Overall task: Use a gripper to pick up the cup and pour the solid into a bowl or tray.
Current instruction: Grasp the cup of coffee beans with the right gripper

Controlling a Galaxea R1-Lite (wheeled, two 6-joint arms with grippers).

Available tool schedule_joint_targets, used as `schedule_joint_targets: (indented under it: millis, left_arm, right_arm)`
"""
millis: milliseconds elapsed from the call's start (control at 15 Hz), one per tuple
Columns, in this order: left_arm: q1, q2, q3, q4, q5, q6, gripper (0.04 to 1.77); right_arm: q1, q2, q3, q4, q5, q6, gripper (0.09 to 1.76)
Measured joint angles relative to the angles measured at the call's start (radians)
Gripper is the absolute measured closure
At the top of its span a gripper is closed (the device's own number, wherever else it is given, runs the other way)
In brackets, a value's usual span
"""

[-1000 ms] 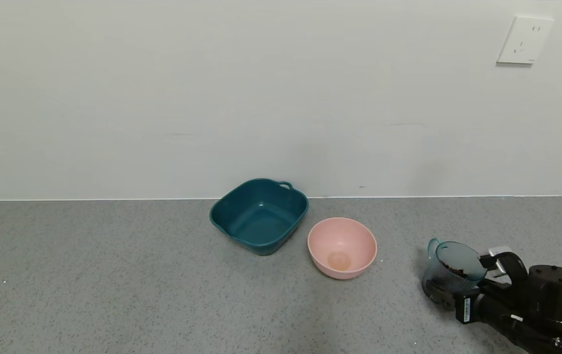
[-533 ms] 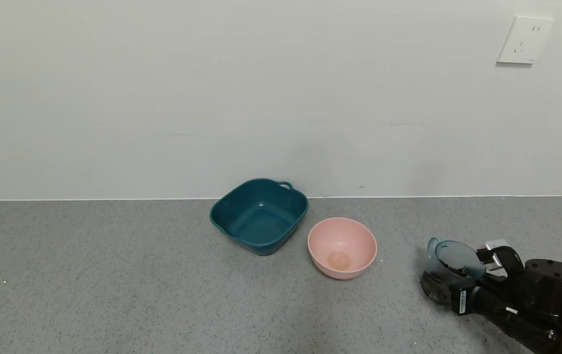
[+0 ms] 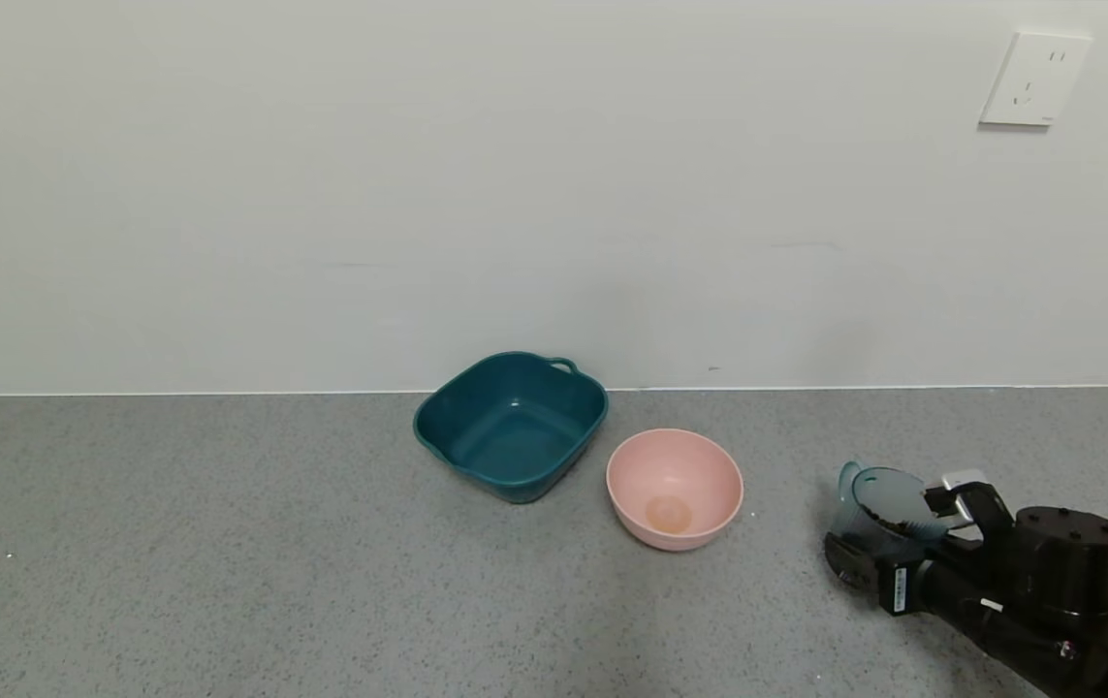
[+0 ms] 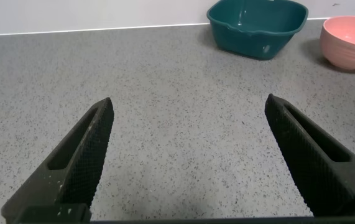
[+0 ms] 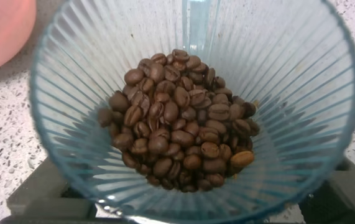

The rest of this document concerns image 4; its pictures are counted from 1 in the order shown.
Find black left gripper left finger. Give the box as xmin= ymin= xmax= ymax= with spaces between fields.
xmin=1 ymin=96 xmax=115 ymax=224

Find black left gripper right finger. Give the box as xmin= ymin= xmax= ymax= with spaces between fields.
xmin=264 ymin=93 xmax=355 ymax=218

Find pink plastic bowl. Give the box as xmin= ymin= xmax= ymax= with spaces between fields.
xmin=320 ymin=16 xmax=355 ymax=70

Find teal square plastic basin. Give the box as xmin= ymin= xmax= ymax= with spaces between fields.
xmin=206 ymin=0 xmax=309 ymax=61

